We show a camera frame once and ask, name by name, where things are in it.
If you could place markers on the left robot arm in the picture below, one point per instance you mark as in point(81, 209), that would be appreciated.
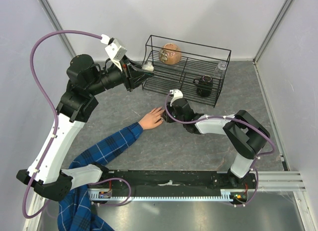
point(86, 80)

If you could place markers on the nail polish bottle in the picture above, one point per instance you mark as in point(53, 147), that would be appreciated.
point(148, 66)

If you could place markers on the brown ceramic bowl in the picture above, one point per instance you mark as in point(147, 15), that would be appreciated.
point(170, 54)

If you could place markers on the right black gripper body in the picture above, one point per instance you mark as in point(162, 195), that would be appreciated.
point(172, 113)

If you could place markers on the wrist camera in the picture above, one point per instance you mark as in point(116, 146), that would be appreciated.
point(175, 94)
point(116, 51)

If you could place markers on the black mug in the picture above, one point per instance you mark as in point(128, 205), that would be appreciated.
point(203, 85)

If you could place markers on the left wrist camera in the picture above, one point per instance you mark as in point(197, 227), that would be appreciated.
point(116, 51)

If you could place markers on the black wire rack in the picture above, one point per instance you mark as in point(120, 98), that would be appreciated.
point(197, 60)

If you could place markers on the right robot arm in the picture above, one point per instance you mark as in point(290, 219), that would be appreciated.
point(246, 135)

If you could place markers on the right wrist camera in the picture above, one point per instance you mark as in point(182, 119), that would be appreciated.
point(175, 94)

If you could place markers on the mannequin hand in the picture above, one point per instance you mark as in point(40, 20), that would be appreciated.
point(152, 119)

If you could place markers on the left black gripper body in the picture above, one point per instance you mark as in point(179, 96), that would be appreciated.
point(128, 74)

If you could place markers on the blue plaid sleeve forearm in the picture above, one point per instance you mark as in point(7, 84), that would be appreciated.
point(75, 209)

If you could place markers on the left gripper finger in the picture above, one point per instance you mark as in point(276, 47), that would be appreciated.
point(138, 66)
point(140, 78)

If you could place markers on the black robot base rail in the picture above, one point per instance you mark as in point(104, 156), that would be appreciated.
point(169, 185)

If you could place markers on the clear glass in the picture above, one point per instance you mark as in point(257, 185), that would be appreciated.
point(220, 70)

